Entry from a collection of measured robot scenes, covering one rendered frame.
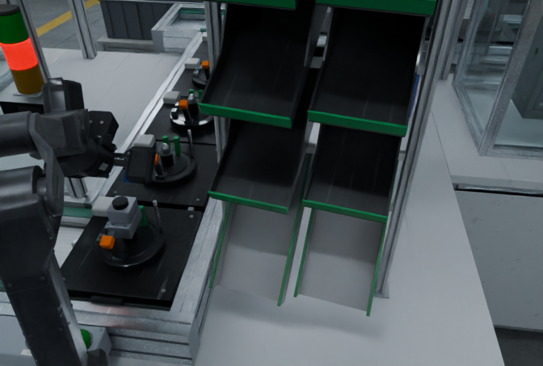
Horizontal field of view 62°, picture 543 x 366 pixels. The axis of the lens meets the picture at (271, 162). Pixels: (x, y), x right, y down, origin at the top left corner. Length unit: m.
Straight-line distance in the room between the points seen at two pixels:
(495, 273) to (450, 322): 0.72
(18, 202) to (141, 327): 0.52
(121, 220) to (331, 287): 0.42
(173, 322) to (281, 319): 0.23
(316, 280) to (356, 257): 0.08
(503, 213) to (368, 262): 0.77
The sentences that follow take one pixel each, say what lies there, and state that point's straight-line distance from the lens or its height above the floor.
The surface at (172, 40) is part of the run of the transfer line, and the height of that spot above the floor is 0.92.
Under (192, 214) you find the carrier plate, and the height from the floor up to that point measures 0.97.
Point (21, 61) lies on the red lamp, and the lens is 0.95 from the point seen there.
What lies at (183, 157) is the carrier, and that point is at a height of 0.99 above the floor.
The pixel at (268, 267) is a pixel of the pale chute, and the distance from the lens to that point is 0.85.
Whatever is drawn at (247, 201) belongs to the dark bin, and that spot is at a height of 1.21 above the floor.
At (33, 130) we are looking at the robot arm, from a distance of 0.47.
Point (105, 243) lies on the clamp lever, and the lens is 0.88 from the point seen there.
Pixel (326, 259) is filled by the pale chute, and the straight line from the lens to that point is 0.85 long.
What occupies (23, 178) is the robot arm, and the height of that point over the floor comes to 1.45.
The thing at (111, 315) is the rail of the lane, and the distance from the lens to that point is 0.92.
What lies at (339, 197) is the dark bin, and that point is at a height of 1.20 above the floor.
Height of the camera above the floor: 1.68
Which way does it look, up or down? 38 degrees down
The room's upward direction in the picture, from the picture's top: straight up
